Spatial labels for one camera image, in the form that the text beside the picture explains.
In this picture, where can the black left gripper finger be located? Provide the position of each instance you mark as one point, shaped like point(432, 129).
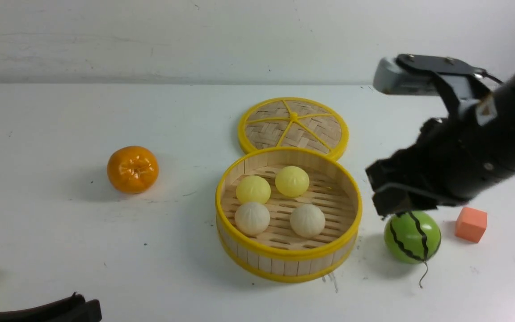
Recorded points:
point(74, 308)

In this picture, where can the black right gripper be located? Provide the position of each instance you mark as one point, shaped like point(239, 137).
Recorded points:
point(453, 159)

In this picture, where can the white bun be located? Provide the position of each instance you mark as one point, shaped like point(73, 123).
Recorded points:
point(307, 220)
point(252, 218)

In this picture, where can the yellow bun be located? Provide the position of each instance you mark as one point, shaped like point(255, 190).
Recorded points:
point(253, 189)
point(292, 181)

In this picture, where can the woven bamboo steamer lid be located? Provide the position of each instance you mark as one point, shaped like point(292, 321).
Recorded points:
point(293, 122)

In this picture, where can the bamboo steamer tray yellow rim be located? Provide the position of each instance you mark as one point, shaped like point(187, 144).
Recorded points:
point(278, 253)

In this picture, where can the orange foam cube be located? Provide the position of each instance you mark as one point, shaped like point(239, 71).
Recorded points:
point(471, 224)

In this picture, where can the green toy watermelon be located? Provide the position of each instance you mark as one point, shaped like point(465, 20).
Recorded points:
point(413, 237)

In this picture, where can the orange plastic tangerine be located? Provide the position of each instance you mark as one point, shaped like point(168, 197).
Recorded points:
point(132, 169)

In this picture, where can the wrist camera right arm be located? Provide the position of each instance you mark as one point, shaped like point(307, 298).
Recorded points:
point(456, 82)

